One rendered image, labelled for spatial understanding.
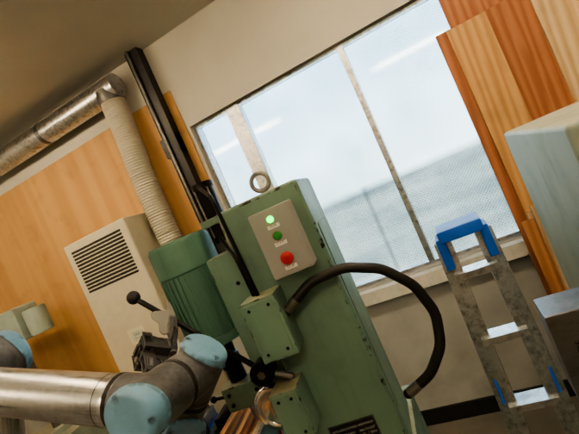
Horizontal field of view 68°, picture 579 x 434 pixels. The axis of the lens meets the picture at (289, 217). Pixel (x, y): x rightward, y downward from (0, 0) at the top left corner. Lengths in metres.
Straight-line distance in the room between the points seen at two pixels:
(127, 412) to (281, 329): 0.40
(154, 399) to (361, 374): 0.55
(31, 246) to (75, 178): 0.69
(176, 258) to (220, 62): 1.69
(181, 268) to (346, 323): 0.45
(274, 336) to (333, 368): 0.19
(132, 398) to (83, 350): 2.94
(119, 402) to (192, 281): 0.50
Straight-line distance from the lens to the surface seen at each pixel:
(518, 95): 2.23
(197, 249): 1.17
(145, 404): 0.72
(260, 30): 2.59
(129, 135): 2.79
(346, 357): 1.10
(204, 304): 1.17
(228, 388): 1.29
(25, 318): 3.25
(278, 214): 0.97
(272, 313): 1.00
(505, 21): 2.33
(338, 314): 1.06
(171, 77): 2.82
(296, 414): 1.08
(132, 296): 1.17
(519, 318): 1.74
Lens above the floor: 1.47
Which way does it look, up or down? 1 degrees down
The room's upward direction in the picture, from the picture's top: 24 degrees counter-clockwise
